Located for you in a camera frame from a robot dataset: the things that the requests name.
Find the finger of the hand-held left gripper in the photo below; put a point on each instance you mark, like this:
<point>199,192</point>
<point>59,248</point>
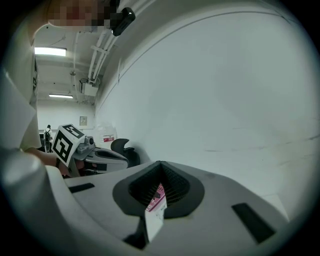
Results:
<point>115,163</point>
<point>110,152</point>

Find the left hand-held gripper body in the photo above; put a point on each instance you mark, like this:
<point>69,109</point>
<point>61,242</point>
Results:
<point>65,145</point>

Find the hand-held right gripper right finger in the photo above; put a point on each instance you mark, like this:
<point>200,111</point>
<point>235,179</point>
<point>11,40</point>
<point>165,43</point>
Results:
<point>220,212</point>

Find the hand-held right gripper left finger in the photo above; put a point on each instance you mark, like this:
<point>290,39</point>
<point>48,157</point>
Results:
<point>105,205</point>

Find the person's left forearm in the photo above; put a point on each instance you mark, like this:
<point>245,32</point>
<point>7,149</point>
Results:
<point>40,153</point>

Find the person's left hand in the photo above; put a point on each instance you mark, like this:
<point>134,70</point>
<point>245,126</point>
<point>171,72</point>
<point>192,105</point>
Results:
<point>79,168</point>

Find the black headrest office chair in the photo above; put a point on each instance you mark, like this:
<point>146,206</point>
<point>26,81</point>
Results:
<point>125,150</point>

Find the white canister with red label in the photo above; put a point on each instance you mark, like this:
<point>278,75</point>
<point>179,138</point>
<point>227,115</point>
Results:
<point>107,133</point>

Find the ceiling light panel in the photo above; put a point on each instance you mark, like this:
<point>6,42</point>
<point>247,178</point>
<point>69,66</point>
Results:
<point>50,51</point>
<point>60,96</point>

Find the pink book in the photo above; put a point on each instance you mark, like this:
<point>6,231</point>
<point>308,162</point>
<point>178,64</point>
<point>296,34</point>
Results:
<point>156,200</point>

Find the white ceiling junction box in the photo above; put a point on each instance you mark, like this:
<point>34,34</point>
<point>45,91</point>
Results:
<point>89,88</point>

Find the person's white shirt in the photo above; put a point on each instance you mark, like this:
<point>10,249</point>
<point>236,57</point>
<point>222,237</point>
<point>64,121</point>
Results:
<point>20,100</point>

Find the white ceiling pipes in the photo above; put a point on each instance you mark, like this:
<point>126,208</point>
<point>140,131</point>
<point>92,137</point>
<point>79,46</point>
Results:
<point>98,57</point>

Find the person's head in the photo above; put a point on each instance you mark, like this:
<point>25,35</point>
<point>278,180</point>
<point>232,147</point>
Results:
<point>75,15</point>

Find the framed wall notice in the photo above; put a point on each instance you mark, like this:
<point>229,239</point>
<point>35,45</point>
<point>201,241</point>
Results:
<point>83,120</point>

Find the black head-worn camera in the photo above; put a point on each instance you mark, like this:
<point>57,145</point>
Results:
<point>123,21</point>

